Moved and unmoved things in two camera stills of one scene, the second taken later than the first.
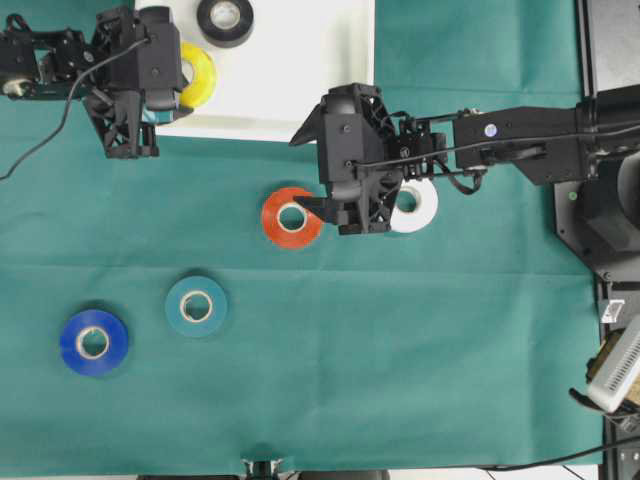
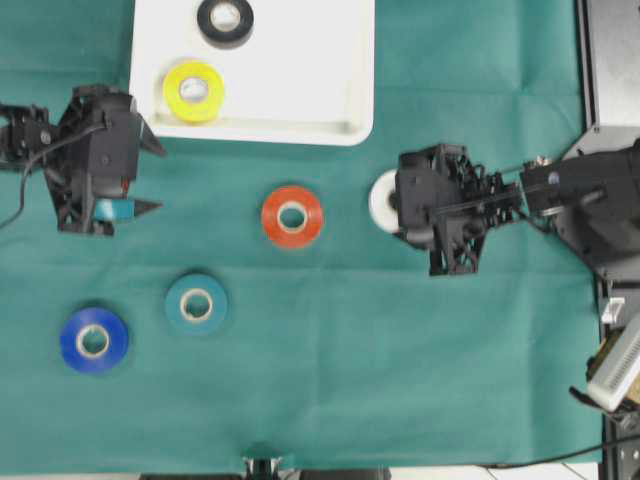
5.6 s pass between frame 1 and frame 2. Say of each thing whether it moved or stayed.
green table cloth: stayed
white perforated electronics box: stayed
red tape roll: stayed
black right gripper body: moved
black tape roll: stayed
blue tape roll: stayed
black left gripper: moved
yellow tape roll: moved
